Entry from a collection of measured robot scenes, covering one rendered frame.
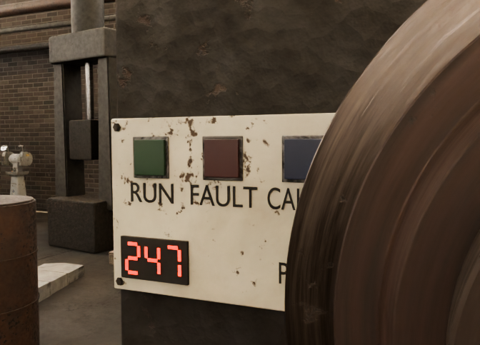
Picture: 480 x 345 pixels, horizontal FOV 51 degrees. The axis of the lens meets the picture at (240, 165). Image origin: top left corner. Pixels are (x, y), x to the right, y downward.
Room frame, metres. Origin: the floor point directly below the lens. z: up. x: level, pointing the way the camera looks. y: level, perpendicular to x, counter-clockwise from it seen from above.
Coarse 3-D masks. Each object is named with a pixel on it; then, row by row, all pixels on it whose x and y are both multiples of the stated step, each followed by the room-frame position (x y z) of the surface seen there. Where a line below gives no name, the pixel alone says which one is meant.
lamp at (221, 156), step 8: (208, 144) 0.48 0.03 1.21; (216, 144) 0.47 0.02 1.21; (224, 144) 0.47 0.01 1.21; (232, 144) 0.47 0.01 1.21; (208, 152) 0.48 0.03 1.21; (216, 152) 0.47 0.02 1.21; (224, 152) 0.47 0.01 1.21; (232, 152) 0.47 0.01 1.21; (208, 160) 0.48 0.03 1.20; (216, 160) 0.47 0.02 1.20; (224, 160) 0.47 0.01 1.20; (232, 160) 0.47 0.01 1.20; (208, 168) 0.48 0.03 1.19; (216, 168) 0.47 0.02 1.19; (224, 168) 0.47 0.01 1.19; (232, 168) 0.47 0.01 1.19; (208, 176) 0.48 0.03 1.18; (216, 176) 0.47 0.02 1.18; (224, 176) 0.47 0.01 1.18; (232, 176) 0.47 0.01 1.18
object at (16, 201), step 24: (0, 216) 2.61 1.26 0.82; (24, 216) 2.74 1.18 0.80; (0, 240) 2.61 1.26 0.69; (24, 240) 2.73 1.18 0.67; (0, 264) 2.61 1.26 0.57; (24, 264) 2.73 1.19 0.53; (0, 288) 2.60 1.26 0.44; (24, 288) 2.72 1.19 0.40; (0, 312) 2.60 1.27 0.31; (24, 312) 2.72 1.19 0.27; (0, 336) 2.60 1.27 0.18; (24, 336) 2.71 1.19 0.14
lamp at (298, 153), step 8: (288, 144) 0.44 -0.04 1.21; (296, 144) 0.44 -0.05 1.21; (304, 144) 0.44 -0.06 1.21; (312, 144) 0.44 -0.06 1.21; (288, 152) 0.44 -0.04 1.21; (296, 152) 0.44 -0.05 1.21; (304, 152) 0.44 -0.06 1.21; (312, 152) 0.44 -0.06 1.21; (288, 160) 0.44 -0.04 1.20; (296, 160) 0.44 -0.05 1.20; (304, 160) 0.44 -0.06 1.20; (288, 168) 0.44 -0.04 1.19; (296, 168) 0.44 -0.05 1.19; (304, 168) 0.44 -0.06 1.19; (288, 176) 0.44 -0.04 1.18; (296, 176) 0.44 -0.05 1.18; (304, 176) 0.44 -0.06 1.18
